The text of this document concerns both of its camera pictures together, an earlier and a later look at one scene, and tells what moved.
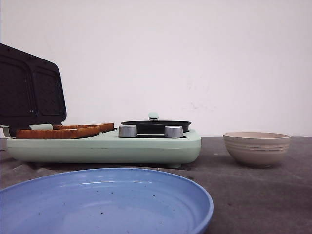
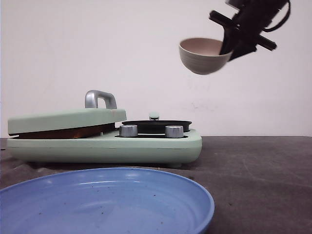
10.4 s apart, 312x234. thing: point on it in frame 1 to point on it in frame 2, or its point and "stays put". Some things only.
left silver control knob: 127,131 stays put
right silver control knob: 173,131 stays put
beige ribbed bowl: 257,149 to 202,55
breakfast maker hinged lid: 32,89 to 98,118
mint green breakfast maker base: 109,148 stays put
